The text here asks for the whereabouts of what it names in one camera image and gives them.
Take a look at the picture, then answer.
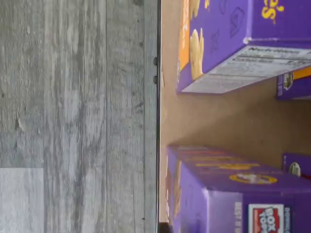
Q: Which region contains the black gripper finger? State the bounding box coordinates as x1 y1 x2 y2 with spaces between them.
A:
159 222 174 233

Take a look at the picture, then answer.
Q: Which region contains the purple Annie's box yellow patch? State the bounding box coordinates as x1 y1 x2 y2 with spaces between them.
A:
176 0 311 95
276 66 311 100

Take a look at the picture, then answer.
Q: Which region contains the black metal shelf rack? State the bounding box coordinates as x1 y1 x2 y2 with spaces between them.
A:
153 0 163 233

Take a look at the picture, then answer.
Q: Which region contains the purple Annie's box brown patch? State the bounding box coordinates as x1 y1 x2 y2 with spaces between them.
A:
166 145 311 233
282 152 311 179

